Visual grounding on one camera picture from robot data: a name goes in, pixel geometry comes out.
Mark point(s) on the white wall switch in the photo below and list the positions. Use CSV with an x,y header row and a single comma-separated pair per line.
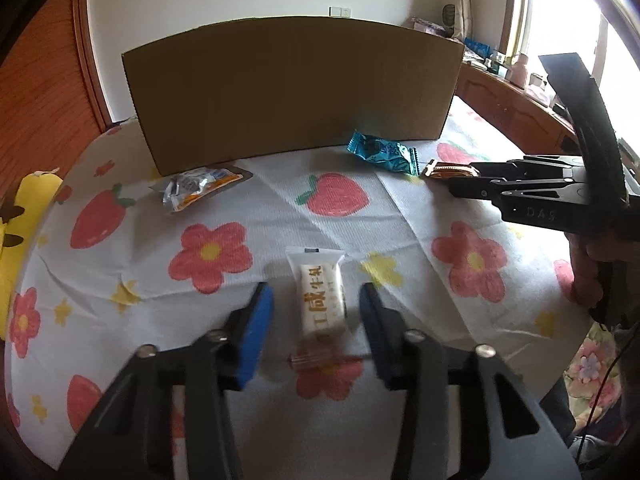
x,y
339,11

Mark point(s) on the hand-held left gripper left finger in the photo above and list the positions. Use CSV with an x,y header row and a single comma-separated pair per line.
x,y
255,340

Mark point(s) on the pink bottle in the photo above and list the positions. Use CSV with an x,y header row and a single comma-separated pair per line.
x,y
521,70

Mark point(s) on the white candy packet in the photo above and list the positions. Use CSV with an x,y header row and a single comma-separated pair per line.
x,y
320,295

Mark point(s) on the wooden cabinet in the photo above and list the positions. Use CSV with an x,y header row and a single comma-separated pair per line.
x,y
505,105

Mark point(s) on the green oval ornament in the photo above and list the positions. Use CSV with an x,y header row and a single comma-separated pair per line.
x,y
449,15

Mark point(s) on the brown cardboard box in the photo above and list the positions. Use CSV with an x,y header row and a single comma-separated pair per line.
x,y
290,85

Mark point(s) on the window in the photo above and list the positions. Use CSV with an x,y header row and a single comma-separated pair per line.
x,y
575,10

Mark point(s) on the floral blanket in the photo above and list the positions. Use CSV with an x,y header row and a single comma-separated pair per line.
x,y
590,360

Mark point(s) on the wooden wardrobe door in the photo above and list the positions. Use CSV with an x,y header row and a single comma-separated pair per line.
x,y
50,85

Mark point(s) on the strawberry print cloth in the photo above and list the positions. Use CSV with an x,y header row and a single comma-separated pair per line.
x,y
400,240

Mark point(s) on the yellow plush toy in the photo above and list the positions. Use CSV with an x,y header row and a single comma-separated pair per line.
x,y
25,220

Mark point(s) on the blue box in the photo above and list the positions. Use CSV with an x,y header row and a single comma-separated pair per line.
x,y
476,47

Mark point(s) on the gold brown snack packet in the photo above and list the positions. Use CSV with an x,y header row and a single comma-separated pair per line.
x,y
445,170

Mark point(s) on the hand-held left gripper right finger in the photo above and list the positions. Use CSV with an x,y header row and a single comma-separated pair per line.
x,y
380,340

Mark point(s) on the person's right hand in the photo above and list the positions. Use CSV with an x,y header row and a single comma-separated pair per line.
x,y
582,270

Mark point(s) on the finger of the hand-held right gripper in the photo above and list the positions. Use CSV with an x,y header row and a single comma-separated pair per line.
x,y
530,169
480,189

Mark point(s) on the teal snack packet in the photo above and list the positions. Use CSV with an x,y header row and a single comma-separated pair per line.
x,y
380,151

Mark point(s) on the silver orange snack packet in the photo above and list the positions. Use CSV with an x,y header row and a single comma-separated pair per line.
x,y
195,187

